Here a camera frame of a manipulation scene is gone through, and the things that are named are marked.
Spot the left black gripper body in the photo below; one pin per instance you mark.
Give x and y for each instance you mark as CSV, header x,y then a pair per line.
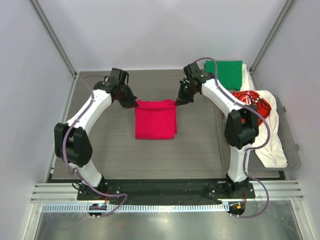
x,y
126,98

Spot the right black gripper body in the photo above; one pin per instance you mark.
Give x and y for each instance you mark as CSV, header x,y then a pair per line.
x,y
186,93

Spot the pink t shirt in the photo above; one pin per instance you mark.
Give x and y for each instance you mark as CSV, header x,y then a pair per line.
x,y
156,120

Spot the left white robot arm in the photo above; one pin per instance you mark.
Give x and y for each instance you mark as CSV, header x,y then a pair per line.
x,y
71,139

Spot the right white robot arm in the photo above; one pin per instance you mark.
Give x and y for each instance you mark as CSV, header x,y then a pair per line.
x,y
241,126

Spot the folded green t shirt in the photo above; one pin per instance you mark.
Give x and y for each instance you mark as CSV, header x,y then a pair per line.
x,y
229,74

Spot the folded white t shirt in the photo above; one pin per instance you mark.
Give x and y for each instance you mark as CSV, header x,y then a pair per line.
x,y
247,83

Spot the clear plastic bin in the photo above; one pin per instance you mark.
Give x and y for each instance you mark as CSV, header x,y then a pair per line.
x,y
281,152

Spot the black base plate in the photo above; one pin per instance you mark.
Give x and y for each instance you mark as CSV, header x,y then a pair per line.
x,y
177,191

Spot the right aluminium frame post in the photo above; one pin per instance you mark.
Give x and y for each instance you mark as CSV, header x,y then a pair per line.
x,y
284,12

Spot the aluminium frame post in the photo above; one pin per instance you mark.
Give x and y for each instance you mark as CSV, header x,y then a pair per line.
x,y
284,12
52,35

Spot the left aluminium frame post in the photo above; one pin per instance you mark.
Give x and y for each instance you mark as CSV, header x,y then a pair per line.
x,y
52,35

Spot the white slotted cable duct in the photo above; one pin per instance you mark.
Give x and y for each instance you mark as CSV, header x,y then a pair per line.
x,y
100,208

